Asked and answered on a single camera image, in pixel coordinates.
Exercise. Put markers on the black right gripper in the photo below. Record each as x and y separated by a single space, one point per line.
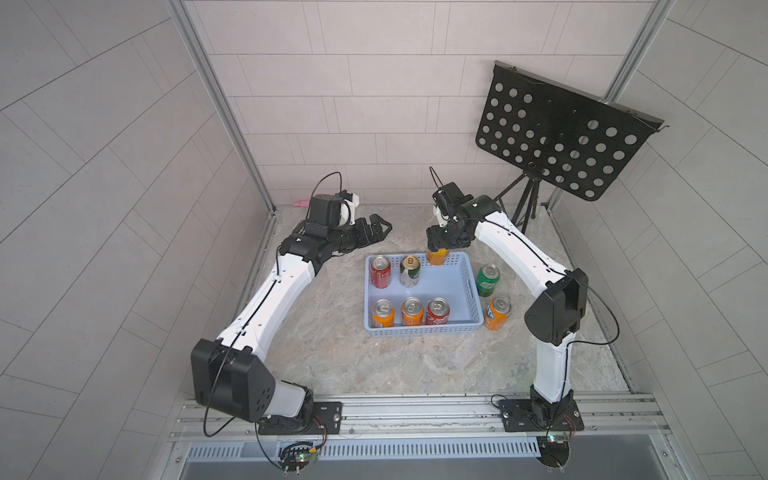
434 237

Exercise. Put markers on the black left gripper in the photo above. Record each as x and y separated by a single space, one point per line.
364 237

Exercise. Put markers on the orange yellow soda can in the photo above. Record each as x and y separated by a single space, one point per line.
438 257

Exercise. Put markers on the green Sprite can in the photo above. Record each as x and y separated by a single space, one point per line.
487 279

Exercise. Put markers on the orange Fanta can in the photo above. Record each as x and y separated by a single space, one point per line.
497 313

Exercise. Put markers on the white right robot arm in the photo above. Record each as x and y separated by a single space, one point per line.
560 296

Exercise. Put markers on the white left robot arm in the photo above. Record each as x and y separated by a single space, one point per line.
229 374

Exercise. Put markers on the light blue plastic basket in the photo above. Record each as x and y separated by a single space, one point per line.
452 281

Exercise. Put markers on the red cola can back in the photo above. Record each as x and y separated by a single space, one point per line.
380 272

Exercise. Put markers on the red cola can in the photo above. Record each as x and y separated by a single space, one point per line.
380 272
437 312

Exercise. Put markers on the white green beer can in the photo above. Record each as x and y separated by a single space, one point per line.
409 275

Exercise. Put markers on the orange can front left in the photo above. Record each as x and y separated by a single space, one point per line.
383 314

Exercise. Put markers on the red cola can front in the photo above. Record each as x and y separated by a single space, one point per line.
437 312

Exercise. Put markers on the orange can front middle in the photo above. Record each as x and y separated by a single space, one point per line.
412 312

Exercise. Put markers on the black perforated music stand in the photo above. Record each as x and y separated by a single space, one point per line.
557 135

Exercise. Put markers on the left circuit board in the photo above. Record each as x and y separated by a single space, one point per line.
297 456

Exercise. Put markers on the circuit board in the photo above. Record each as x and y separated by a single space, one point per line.
554 453
297 456

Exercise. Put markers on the right circuit board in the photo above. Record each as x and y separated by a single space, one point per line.
554 453

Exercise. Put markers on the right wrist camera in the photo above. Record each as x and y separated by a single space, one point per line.
447 200

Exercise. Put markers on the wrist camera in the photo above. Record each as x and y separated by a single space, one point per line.
447 200
333 210

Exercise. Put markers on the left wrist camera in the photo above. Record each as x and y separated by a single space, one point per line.
333 210

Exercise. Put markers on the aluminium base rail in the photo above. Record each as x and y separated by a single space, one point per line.
410 427

